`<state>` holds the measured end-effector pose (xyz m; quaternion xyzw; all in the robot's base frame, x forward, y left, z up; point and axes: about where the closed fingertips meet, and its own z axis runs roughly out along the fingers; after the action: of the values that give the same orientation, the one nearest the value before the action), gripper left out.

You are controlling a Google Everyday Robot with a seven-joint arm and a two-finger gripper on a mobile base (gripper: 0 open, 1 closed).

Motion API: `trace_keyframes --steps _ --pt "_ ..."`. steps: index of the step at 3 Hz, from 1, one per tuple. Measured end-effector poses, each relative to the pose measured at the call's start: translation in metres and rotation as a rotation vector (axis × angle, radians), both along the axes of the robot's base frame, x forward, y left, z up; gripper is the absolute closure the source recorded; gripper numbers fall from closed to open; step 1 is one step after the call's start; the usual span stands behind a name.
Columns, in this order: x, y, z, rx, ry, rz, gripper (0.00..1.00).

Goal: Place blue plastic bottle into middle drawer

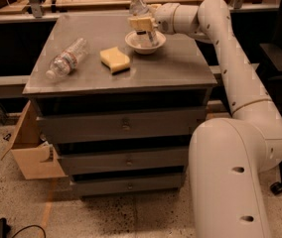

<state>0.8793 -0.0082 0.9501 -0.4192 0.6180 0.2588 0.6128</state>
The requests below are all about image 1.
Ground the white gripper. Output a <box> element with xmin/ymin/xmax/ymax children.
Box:
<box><xmin>128</xmin><ymin>3</ymin><xmax>180</xmax><ymax>34</ymax></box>

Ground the clear plastic bottle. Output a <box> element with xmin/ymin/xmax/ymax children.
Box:
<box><xmin>129</xmin><ymin>0</ymin><xmax>157</xmax><ymax>46</ymax></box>
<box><xmin>46</xmin><ymin>38</ymin><xmax>88</xmax><ymax>79</ymax></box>

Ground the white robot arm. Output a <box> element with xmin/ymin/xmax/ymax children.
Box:
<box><xmin>128</xmin><ymin>0</ymin><xmax>282</xmax><ymax>238</ymax></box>

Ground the lying clear plastic bottle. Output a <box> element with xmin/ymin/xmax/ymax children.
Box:
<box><xmin>46</xmin><ymin>38</ymin><xmax>88</xmax><ymax>79</ymax></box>

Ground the grey drawer cabinet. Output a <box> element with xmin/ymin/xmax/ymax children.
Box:
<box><xmin>24</xmin><ymin>12</ymin><xmax>215</xmax><ymax>196</ymax></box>

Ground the top drawer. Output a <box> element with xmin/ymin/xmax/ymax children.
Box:
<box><xmin>37</xmin><ymin>107</ymin><xmax>206</xmax><ymax>144</ymax></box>

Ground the drawer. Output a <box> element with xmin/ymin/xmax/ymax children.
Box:
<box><xmin>58</xmin><ymin>147</ymin><xmax>188</xmax><ymax>175</ymax></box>
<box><xmin>37</xmin><ymin>107</ymin><xmax>206</xmax><ymax>144</ymax></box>
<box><xmin>70</xmin><ymin>173</ymin><xmax>184</xmax><ymax>196</ymax></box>

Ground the middle drawer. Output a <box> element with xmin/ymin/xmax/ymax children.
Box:
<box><xmin>58</xmin><ymin>147</ymin><xmax>188</xmax><ymax>175</ymax></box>

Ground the bottom drawer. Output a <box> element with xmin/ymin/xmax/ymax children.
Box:
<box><xmin>70</xmin><ymin>173</ymin><xmax>184</xmax><ymax>196</ymax></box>

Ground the white bowl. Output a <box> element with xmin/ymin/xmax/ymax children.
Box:
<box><xmin>125</xmin><ymin>31</ymin><xmax>166</xmax><ymax>55</ymax></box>

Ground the yellow sponge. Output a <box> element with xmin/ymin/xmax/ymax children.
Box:
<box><xmin>99</xmin><ymin>47</ymin><xmax>130</xmax><ymax>73</ymax></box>

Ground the cardboard box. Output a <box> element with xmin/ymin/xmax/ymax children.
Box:
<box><xmin>2</xmin><ymin>102</ymin><xmax>66</xmax><ymax>179</ymax></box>

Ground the black floor device with cable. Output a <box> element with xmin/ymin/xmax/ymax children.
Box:
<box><xmin>0</xmin><ymin>217</ymin><xmax>47</xmax><ymax>238</ymax></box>

